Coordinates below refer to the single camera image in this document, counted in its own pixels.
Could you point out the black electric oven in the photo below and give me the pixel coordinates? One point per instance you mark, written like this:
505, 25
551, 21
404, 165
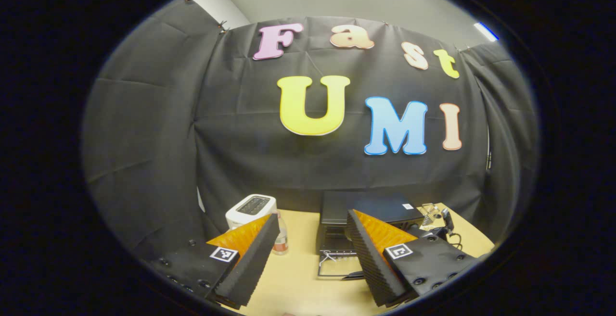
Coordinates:
375, 205

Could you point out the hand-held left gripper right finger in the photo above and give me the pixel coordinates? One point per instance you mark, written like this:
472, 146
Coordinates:
370, 263

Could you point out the metal oven rack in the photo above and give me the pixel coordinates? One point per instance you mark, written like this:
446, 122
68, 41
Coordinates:
337, 257

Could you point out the small ceiling light panel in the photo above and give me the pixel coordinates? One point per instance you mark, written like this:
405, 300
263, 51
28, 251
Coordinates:
486, 31

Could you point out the black backdrop cloth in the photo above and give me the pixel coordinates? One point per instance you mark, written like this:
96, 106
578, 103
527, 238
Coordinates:
168, 138

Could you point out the white toaster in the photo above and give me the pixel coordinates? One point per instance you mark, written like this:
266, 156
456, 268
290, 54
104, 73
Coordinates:
250, 205

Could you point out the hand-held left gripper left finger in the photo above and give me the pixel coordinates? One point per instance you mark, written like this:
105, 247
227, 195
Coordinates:
252, 263

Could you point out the clear bottle with red label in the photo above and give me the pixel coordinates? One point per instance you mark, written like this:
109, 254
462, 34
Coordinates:
281, 245

